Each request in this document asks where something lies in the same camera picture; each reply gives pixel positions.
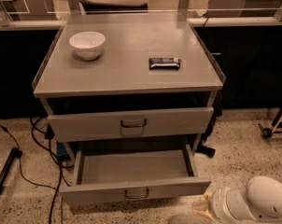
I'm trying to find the white ceramic bowl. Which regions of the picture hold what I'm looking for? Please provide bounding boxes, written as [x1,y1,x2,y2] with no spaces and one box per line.
[69,31,106,61]

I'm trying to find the wheeled cart base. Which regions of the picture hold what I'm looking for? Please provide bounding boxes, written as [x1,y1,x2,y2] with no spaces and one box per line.
[259,106,282,139]

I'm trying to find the grey top drawer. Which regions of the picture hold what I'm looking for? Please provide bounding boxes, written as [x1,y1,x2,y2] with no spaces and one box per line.
[48,107,213,142]

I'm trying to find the dark blue snack bar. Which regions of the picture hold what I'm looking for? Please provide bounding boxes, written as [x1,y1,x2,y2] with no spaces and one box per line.
[148,58,181,70]

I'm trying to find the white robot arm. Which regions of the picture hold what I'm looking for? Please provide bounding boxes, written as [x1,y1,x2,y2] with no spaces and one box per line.
[192,176,282,224]

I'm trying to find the grey drawer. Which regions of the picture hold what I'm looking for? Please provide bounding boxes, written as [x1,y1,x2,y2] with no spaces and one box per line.
[48,107,213,142]
[60,146,211,205]

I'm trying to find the grey drawer cabinet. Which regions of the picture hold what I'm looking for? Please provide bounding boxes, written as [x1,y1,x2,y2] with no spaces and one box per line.
[31,12,227,161]

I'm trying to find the black floor stand bar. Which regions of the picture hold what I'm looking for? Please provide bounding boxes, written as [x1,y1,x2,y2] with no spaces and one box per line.
[0,147,22,191]

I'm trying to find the black strap with buckle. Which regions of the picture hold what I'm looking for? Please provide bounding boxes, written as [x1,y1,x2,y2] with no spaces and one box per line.
[196,91,223,159]

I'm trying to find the black floor cables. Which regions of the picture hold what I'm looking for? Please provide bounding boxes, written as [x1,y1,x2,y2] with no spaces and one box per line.
[0,115,74,224]

